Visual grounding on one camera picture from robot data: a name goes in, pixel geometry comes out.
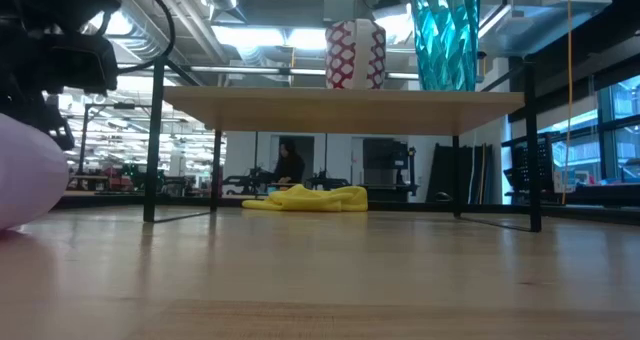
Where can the black aluminium table frame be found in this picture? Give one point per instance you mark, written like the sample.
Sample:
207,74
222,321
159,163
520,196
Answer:
400,206

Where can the wooden shelf with black legs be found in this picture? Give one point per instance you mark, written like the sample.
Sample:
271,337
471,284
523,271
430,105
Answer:
350,110

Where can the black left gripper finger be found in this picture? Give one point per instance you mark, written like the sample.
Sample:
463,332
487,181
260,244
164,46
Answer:
45,112

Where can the yellow cloth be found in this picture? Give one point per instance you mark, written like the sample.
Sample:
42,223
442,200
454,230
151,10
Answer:
310,200

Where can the teal glass tumbler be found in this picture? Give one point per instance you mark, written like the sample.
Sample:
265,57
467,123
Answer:
445,35

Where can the black leaning panels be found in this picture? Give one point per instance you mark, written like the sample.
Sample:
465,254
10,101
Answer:
445,175

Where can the pink mug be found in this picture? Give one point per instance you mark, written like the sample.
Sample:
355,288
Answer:
25,180

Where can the black monitor screen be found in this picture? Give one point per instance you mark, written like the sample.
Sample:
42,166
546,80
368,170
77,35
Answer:
385,155

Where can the white mug with red pattern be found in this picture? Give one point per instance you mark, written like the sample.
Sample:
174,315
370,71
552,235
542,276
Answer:
355,55

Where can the person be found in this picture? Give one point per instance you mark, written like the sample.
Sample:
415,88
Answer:
290,165

